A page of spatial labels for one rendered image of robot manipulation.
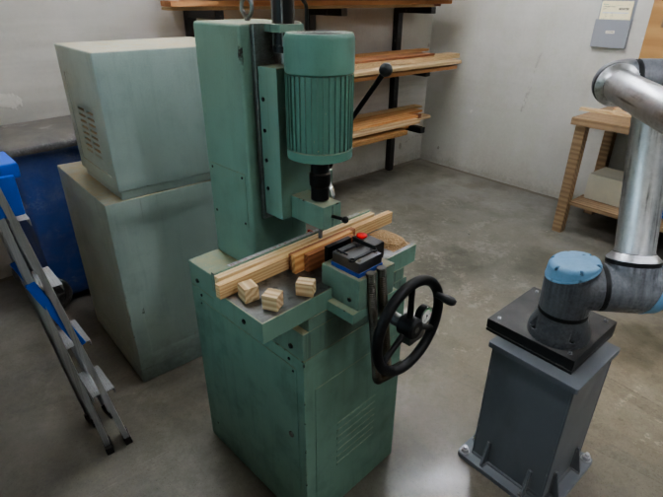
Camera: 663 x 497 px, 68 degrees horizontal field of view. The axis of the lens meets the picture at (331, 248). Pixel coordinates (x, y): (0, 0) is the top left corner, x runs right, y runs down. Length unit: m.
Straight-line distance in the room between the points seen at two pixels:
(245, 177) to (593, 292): 1.08
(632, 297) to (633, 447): 0.87
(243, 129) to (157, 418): 1.35
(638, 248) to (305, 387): 1.05
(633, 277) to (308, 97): 1.07
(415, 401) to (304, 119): 1.44
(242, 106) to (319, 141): 0.26
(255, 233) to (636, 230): 1.13
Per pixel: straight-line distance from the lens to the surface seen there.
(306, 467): 1.65
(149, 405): 2.37
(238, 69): 1.39
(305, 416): 1.49
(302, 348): 1.32
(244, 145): 1.43
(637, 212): 1.68
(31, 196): 2.88
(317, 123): 1.24
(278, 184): 1.41
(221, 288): 1.26
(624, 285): 1.69
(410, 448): 2.11
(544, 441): 1.88
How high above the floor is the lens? 1.59
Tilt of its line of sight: 27 degrees down
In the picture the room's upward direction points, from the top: straight up
